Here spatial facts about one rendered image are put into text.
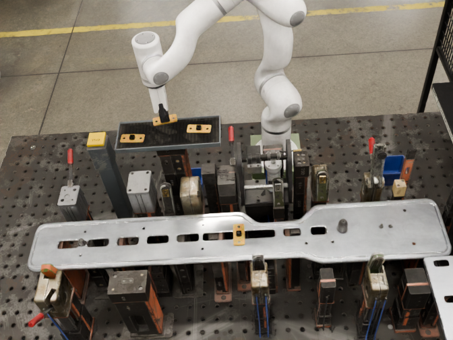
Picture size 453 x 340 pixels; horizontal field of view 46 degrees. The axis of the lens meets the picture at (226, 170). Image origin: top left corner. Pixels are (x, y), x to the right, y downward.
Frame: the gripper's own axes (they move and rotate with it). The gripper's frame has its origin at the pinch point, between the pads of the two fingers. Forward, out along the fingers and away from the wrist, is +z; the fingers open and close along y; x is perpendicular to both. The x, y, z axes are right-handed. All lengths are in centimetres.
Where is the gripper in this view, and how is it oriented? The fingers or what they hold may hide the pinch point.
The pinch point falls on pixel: (164, 115)
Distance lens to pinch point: 184.1
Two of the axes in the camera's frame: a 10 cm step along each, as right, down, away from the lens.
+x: 9.8, -2.0, 0.5
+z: 0.9, 6.4, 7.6
